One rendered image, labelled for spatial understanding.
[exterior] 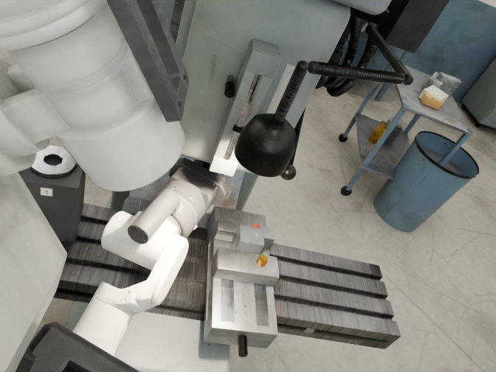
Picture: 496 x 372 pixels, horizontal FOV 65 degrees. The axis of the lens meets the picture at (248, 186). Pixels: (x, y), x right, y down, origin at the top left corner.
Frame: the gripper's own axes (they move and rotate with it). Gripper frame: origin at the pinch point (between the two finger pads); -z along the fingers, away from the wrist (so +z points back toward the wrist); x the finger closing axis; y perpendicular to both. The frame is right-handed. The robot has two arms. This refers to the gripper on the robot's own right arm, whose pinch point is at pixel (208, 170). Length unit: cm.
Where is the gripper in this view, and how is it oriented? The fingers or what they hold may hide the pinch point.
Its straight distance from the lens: 79.5
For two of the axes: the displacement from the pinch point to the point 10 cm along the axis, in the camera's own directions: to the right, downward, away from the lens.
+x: -8.8, -4.7, 0.6
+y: -3.3, 7.0, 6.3
